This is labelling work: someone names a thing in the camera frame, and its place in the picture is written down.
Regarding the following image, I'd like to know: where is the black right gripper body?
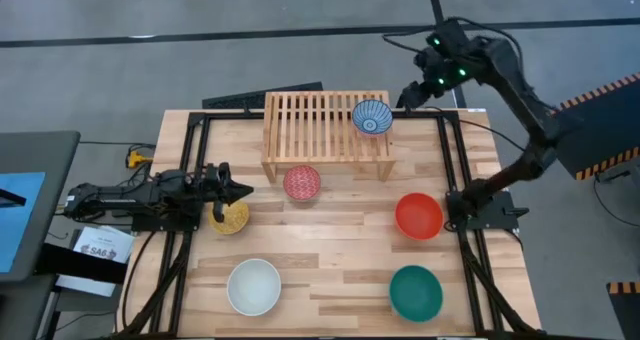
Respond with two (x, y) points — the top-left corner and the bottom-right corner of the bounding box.
(412, 47), (451, 97)

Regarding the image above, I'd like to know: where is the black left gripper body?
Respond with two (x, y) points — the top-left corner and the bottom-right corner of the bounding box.
(197, 162), (236, 209)

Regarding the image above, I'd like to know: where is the yellow-lined grey floral bowl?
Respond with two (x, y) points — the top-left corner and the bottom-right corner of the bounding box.
(207, 199), (250, 236)

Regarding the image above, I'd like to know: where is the blue patterned bowl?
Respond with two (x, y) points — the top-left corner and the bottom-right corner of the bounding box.
(351, 98), (394, 136)

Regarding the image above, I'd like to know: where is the red patterned bowl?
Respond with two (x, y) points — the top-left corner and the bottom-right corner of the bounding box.
(282, 164), (322, 202)

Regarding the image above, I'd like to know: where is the plain orange-red bowl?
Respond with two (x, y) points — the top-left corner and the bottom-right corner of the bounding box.
(394, 192), (445, 242)

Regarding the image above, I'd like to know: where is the plain green bowl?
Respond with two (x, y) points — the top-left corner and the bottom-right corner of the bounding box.
(388, 264), (444, 324)

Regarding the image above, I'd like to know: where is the slatted wooden shelf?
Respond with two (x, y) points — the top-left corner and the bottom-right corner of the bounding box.
(260, 90), (397, 184)

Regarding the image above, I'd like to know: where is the yellow power plug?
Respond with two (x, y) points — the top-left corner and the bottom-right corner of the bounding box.
(125, 149), (154, 170)

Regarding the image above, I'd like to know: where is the black floor mat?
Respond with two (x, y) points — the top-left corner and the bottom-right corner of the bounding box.
(201, 81), (325, 110)

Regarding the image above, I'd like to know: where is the plain white bowl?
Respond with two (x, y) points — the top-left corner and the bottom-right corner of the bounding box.
(226, 258), (283, 317)

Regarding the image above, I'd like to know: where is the printed paper sheet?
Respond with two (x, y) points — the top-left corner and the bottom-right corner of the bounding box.
(72, 225), (136, 265)

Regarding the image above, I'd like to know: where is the blank white paper sheet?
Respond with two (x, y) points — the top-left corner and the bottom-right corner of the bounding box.
(54, 274), (117, 299)

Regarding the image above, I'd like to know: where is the dark cart with hazard stripes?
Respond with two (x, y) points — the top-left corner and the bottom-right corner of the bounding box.
(552, 72), (640, 181)

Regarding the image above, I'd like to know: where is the grey side desk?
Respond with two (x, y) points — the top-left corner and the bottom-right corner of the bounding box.
(0, 130), (81, 284)

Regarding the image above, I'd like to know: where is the blue screen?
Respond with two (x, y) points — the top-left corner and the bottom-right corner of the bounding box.
(0, 171), (46, 274)

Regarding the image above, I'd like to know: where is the striped-edge dark box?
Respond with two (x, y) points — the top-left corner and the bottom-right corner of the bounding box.
(606, 281), (640, 340)

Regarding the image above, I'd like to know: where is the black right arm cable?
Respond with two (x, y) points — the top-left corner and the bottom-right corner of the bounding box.
(424, 107), (526, 154)

